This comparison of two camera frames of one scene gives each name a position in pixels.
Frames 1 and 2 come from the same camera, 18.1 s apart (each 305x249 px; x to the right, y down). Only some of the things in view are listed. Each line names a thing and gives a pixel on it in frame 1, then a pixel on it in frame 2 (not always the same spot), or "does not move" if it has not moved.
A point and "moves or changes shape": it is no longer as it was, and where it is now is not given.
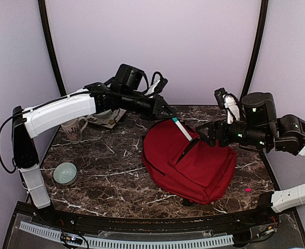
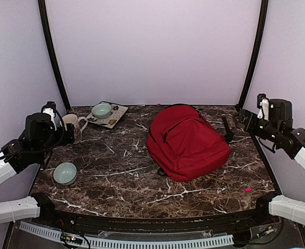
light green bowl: [65, 173] does not move
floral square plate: [109, 122] does not move
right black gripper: [212, 139] -> [244, 114]
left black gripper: [153, 114] -> [63, 140]
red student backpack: [193, 170] moves or changes shape
